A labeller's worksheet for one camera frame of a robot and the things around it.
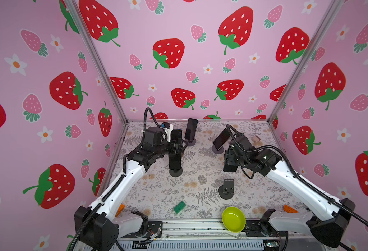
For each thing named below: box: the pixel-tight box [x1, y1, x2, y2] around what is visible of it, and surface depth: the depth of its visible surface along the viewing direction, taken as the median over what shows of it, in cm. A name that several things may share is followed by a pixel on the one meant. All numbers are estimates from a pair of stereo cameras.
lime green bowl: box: [221, 206, 247, 233], surface depth 78 cm
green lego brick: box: [173, 200, 187, 215], surface depth 82 cm
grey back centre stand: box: [187, 138, 197, 146], surface depth 110 cm
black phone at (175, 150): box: [168, 129, 183, 170], surface depth 88 cm
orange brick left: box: [115, 202, 126, 218], surface depth 81 cm
